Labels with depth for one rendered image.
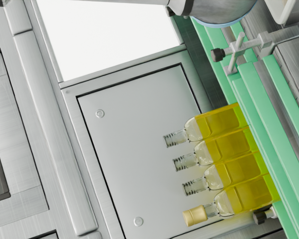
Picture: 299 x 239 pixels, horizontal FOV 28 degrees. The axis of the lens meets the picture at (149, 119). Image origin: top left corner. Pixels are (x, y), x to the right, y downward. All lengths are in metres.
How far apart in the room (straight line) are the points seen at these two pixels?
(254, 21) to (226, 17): 0.40
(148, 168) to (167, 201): 0.09
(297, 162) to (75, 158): 0.54
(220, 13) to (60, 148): 0.63
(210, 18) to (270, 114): 0.30
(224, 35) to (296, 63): 0.21
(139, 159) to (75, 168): 0.15
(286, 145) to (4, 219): 0.68
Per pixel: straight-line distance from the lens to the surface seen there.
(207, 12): 0.96
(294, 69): 1.24
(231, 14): 0.98
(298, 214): 1.24
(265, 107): 1.21
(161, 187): 1.40
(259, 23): 1.38
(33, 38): 1.57
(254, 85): 1.22
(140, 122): 1.45
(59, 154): 1.44
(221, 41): 1.37
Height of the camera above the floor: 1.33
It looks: 8 degrees down
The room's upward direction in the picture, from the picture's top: 108 degrees counter-clockwise
